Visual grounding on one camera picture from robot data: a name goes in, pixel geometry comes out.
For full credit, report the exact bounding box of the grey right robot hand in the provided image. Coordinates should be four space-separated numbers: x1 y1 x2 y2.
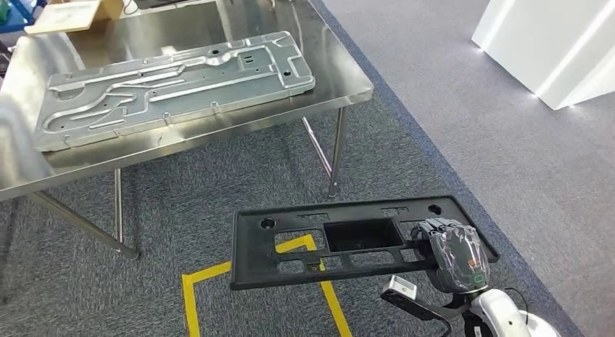
410 218 491 296

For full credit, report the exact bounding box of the black plastic panel part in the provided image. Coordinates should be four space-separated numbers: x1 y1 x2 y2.
229 195 500 291

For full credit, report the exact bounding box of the stainless steel workbench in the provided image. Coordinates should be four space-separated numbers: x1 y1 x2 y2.
0 0 375 262

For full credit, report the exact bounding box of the white display plinth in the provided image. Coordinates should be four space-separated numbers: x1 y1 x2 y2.
471 0 615 111

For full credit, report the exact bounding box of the yellow floor tape square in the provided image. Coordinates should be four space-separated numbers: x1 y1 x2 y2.
181 233 354 337

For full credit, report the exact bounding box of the stamped metal panel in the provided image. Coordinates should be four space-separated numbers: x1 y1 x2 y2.
32 30 317 154

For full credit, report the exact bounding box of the cardboard box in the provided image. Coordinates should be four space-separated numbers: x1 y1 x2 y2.
24 0 126 36

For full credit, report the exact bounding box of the blue storage rack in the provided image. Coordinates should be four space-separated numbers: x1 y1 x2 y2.
0 0 48 34

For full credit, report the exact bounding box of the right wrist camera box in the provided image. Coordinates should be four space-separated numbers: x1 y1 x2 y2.
381 275 474 323

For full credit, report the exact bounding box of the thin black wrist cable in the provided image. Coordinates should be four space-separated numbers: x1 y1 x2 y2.
504 286 530 327

